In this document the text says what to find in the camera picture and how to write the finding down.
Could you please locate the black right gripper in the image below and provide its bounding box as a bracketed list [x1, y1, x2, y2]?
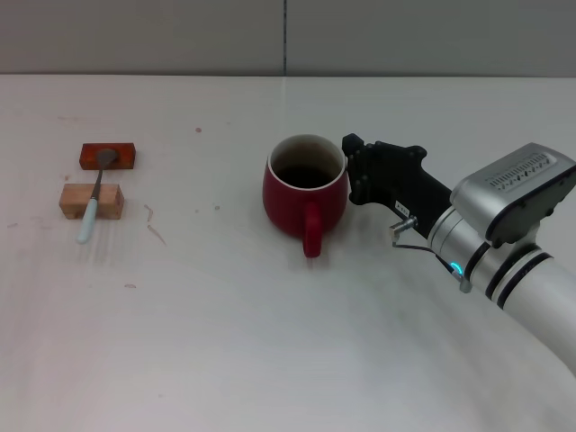
[341, 133, 453, 239]

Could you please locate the reddish brown wooden block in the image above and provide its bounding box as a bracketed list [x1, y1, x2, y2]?
[79, 142, 138, 171]

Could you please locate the light wooden block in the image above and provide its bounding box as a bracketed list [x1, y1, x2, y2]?
[58, 183, 126, 221]

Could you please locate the red ceramic cup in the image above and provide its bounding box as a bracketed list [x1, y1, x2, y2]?
[262, 133, 349, 259]

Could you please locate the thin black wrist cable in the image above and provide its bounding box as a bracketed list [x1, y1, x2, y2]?
[388, 215, 470, 293]

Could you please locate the dark coffee liquid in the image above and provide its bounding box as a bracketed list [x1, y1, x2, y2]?
[274, 165, 341, 190]

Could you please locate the blue handled metal spoon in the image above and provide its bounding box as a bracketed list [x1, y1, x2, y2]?
[75, 148, 119, 246]

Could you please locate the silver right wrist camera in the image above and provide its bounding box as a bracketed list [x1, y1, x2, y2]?
[449, 142, 576, 249]

